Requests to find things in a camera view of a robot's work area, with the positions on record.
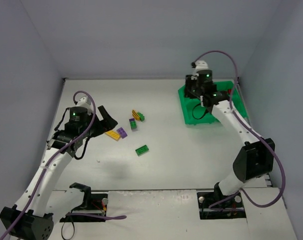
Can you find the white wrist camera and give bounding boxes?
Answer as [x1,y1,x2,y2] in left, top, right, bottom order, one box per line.
[191,60,209,73]
[76,96,94,115]

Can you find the yellow flat long lego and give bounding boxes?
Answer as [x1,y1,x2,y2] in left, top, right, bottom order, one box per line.
[105,130,121,141]

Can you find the green two-by-four lego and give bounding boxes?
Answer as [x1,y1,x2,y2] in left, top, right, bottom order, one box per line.
[135,144,149,157]

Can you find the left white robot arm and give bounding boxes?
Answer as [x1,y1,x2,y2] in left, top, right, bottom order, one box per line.
[0,103,118,240]

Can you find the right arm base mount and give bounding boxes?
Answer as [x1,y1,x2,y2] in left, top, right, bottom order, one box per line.
[196,191,247,220]

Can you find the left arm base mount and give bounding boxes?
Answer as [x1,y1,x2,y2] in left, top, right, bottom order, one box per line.
[59,182,108,223]

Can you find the purple flat lego plate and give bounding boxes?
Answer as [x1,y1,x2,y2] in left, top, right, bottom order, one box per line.
[116,127,128,139]

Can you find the green four-compartment tray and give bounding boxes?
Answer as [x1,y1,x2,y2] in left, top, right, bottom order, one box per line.
[178,85,248,125]

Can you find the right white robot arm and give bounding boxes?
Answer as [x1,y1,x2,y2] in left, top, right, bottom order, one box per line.
[184,69,275,197]

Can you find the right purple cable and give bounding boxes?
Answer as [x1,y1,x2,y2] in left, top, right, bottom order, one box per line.
[194,50,286,211]

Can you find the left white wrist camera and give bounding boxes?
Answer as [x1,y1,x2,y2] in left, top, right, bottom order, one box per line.
[76,96,94,115]

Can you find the green lego by slope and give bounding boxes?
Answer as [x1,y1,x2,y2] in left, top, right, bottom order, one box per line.
[137,112,145,122]

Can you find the yellow striped slope lego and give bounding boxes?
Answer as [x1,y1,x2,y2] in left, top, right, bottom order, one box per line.
[131,109,141,121]

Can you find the green square lego on purple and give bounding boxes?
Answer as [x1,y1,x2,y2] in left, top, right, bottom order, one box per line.
[129,118,138,131]

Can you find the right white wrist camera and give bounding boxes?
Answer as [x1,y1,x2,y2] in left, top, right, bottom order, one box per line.
[191,60,209,73]

